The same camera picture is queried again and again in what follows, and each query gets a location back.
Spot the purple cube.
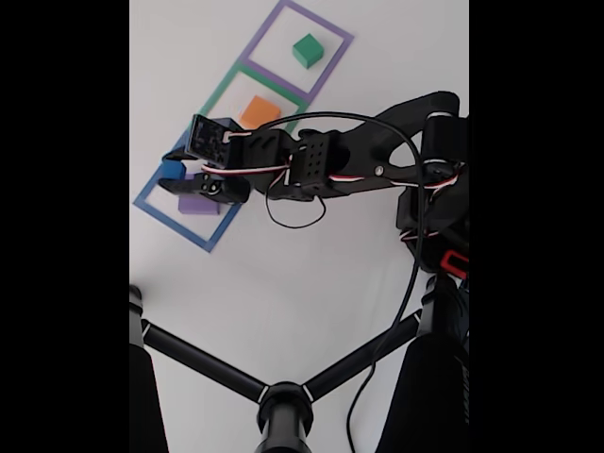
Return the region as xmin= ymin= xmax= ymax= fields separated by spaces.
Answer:
xmin=177 ymin=173 xmax=223 ymax=217

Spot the gripper camera board, blue mount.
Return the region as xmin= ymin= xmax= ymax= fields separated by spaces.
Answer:
xmin=184 ymin=113 xmax=254 ymax=170

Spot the black tripod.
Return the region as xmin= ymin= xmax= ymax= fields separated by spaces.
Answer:
xmin=129 ymin=276 xmax=470 ymax=453

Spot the green tape square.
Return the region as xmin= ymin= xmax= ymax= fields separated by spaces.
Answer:
xmin=187 ymin=59 xmax=310 ymax=143

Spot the orange cube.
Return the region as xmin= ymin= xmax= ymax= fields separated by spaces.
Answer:
xmin=239 ymin=95 xmax=282 ymax=131

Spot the red white servo cable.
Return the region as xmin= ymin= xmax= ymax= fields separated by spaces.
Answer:
xmin=200 ymin=129 xmax=466 ymax=230
xmin=399 ymin=225 xmax=443 ymax=244

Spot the red clamp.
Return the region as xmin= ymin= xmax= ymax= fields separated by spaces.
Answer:
xmin=439 ymin=249 xmax=470 ymax=279

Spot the purple tape square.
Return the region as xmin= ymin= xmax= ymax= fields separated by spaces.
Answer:
xmin=239 ymin=0 xmax=355 ymax=103

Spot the green cube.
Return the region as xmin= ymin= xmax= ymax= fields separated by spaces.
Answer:
xmin=292 ymin=32 xmax=325 ymax=70

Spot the blue tape square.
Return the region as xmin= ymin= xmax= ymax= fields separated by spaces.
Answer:
xmin=133 ymin=130 xmax=260 ymax=254

